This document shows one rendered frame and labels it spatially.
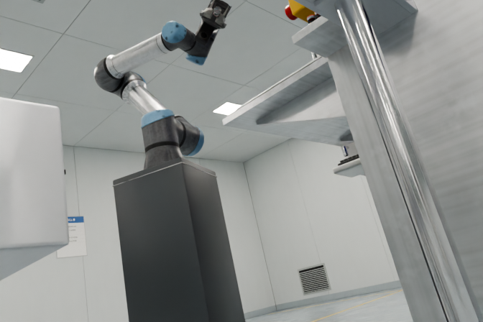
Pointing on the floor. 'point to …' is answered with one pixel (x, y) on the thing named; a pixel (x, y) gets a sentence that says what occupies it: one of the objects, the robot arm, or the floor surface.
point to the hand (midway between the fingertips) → (215, 14)
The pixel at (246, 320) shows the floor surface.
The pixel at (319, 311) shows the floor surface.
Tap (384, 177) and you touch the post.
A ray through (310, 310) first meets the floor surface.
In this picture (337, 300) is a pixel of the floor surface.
